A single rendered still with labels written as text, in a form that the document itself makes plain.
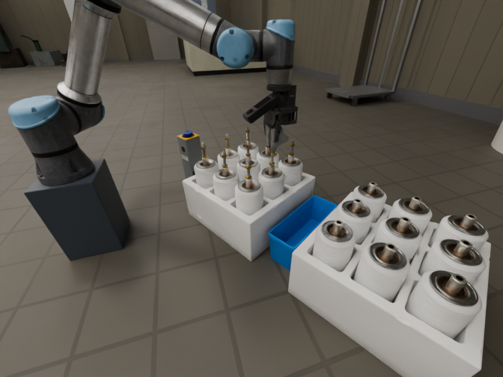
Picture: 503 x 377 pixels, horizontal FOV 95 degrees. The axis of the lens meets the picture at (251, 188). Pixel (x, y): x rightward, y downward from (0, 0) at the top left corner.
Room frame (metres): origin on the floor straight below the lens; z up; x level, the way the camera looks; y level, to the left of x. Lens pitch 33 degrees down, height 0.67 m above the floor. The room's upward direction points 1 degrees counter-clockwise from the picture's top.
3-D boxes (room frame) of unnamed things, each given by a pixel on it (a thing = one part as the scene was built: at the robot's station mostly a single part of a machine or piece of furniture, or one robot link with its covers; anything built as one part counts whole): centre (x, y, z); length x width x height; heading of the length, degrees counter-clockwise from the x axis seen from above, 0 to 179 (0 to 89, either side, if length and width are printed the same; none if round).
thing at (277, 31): (0.74, -0.08, 0.65); 0.09 x 0.08 x 0.11; 84
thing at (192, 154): (0.96, 0.27, 0.16); 0.07 x 0.07 x 0.31; 45
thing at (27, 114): (0.68, 0.60, 0.47); 0.13 x 0.12 x 0.14; 174
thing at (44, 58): (8.96, 6.81, 0.43); 0.89 x 0.71 x 0.85; 16
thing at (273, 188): (0.73, -0.07, 0.16); 0.10 x 0.10 x 0.18
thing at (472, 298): (0.26, -0.38, 0.25); 0.08 x 0.08 x 0.01
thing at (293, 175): (0.81, -0.16, 0.16); 0.10 x 0.10 x 0.18
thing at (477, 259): (0.35, -0.47, 0.25); 0.08 x 0.08 x 0.01
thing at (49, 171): (0.67, 0.60, 0.35); 0.15 x 0.15 x 0.10
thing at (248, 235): (0.81, 0.01, 0.09); 0.39 x 0.39 x 0.18; 45
